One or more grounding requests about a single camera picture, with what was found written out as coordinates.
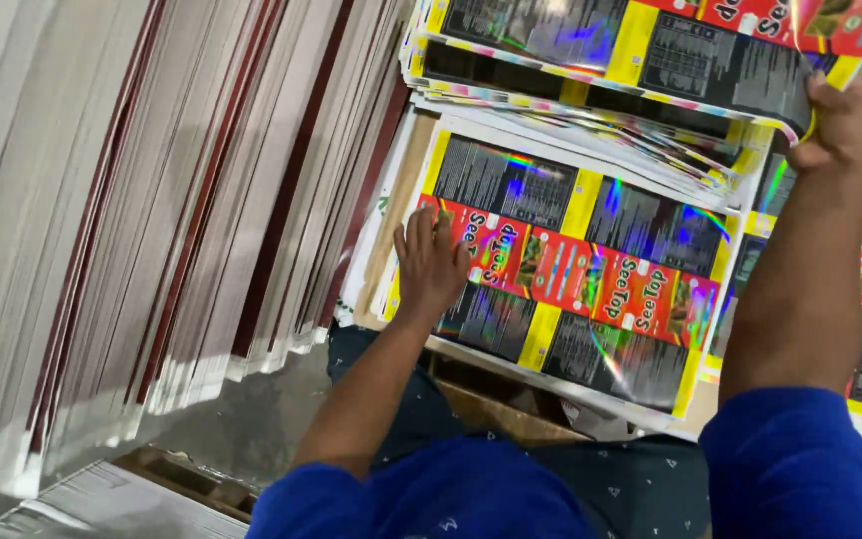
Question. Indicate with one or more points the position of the person's right hand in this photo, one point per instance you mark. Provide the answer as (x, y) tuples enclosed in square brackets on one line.
[(842, 123)]

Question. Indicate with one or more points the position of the person's left hand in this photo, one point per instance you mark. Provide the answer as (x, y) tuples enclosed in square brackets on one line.
[(429, 277)]

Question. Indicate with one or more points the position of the bundle of holographic printed sheets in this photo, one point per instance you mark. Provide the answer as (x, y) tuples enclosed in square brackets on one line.
[(625, 60)]

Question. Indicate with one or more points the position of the wooden pallet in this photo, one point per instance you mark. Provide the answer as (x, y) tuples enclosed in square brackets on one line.
[(191, 479), (502, 408)]

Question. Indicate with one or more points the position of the dark patterned trousers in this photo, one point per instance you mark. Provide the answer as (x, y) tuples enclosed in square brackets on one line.
[(625, 486)]

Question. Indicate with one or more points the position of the tall stack of white sheets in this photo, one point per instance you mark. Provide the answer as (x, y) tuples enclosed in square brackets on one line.
[(139, 209)]

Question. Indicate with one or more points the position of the blue shirt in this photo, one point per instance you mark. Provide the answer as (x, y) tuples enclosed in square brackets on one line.
[(790, 471)]

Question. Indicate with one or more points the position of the low stack of grey sheets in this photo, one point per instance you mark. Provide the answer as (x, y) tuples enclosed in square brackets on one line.
[(109, 505)]

